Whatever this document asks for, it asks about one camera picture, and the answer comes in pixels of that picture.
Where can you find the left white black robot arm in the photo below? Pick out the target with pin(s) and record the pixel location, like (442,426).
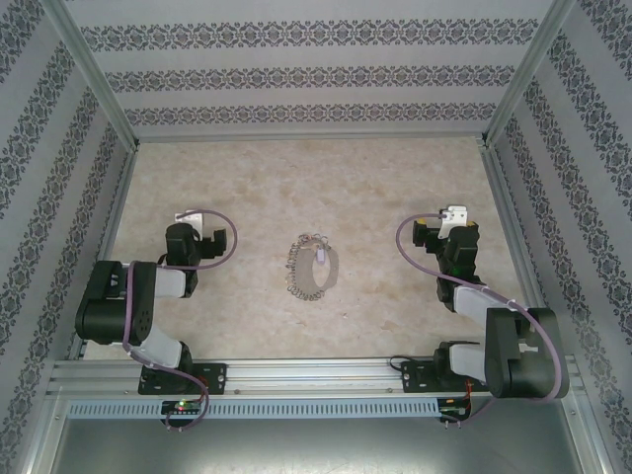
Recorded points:
(106,306)

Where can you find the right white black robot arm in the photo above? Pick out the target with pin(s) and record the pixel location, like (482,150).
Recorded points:
(518,355)

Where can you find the left small circuit board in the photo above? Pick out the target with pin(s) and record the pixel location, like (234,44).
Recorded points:
(182,407)

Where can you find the small circuit board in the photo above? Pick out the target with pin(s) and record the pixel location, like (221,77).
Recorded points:
(182,407)
(453,412)

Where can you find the right small circuit board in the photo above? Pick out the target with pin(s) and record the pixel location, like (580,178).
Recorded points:
(453,412)

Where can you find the grey sheet metal panel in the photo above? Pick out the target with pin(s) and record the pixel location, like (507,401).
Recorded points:
(316,449)

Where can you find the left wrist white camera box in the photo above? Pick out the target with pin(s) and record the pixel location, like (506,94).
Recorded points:
(191,218)

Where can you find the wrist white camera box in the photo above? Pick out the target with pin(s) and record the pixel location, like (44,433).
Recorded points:
(454,217)
(191,218)

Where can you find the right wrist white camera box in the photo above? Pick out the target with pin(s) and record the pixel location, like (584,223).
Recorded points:
(454,217)

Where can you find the right aluminium side rail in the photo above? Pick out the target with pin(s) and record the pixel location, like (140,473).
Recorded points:
(513,227)

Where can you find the aluminium side rail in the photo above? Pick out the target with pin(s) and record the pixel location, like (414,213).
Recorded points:
(111,237)
(513,227)

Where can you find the left aluminium side rail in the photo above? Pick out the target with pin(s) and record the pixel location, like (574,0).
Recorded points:
(111,237)

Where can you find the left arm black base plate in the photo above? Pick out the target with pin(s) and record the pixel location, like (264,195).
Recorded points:
(214,377)

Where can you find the aluminium back frame beam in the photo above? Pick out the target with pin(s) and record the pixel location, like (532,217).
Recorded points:
(311,136)

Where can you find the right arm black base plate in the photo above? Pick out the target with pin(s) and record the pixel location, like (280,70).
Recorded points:
(415,377)

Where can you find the aluminium mounting rail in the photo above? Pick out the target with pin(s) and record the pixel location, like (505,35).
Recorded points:
(316,375)

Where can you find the right aluminium frame post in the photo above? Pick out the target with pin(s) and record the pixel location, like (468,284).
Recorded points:
(528,74)

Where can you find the aluminium frame post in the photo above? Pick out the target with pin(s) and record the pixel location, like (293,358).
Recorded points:
(89,69)
(528,74)

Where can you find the left aluminium frame post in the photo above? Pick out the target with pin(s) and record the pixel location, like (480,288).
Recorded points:
(89,69)

